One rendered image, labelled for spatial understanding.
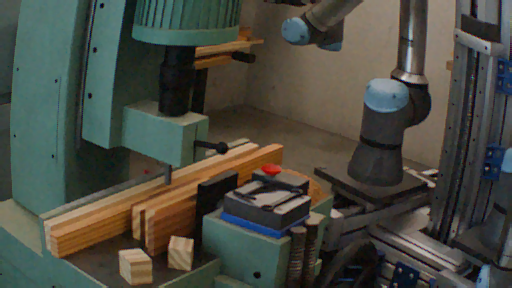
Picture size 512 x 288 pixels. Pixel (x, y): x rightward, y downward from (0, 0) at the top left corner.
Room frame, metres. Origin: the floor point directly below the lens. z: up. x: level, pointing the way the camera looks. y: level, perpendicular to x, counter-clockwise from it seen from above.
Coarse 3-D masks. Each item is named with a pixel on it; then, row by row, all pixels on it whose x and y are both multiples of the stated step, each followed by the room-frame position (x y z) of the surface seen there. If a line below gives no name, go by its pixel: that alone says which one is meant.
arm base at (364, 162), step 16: (368, 144) 1.63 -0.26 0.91; (384, 144) 1.61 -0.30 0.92; (400, 144) 1.64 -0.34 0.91; (352, 160) 1.67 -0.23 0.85; (368, 160) 1.62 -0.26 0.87; (384, 160) 1.61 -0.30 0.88; (400, 160) 1.64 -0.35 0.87; (352, 176) 1.63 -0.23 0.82; (368, 176) 1.60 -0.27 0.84; (384, 176) 1.60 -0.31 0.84; (400, 176) 1.63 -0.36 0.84
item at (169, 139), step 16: (128, 112) 1.15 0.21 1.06; (144, 112) 1.13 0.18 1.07; (160, 112) 1.14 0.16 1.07; (192, 112) 1.15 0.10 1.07; (128, 128) 1.14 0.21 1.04; (144, 128) 1.13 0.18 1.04; (160, 128) 1.11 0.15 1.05; (176, 128) 1.09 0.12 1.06; (192, 128) 1.10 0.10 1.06; (208, 128) 1.14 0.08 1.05; (128, 144) 1.14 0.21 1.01; (144, 144) 1.12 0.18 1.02; (160, 144) 1.11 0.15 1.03; (176, 144) 1.09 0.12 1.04; (192, 144) 1.11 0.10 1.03; (160, 160) 1.10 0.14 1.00; (176, 160) 1.09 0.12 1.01; (192, 160) 1.11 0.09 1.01
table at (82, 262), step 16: (320, 208) 1.26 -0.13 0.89; (112, 240) 0.98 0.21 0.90; (128, 240) 0.99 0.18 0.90; (144, 240) 1.01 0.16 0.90; (48, 256) 0.89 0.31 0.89; (64, 256) 0.88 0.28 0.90; (80, 256) 0.90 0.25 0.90; (96, 256) 0.91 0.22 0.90; (112, 256) 0.92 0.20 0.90; (160, 256) 0.96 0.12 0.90; (208, 256) 0.99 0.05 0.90; (48, 272) 0.89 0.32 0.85; (64, 272) 0.87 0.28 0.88; (80, 272) 0.85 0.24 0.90; (96, 272) 0.86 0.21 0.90; (112, 272) 0.87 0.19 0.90; (160, 272) 0.91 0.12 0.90; (176, 272) 0.92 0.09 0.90; (192, 272) 0.93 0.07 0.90; (208, 272) 0.96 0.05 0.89
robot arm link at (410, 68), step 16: (400, 0) 1.78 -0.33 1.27; (416, 0) 1.74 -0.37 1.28; (400, 16) 1.78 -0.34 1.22; (416, 16) 1.74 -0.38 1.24; (400, 32) 1.77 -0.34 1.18; (416, 32) 1.74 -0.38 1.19; (400, 48) 1.77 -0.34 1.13; (416, 48) 1.74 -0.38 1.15; (400, 64) 1.76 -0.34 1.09; (416, 64) 1.74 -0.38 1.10; (400, 80) 1.74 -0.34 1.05; (416, 80) 1.73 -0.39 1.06; (416, 96) 1.72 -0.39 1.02; (416, 112) 1.70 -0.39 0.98
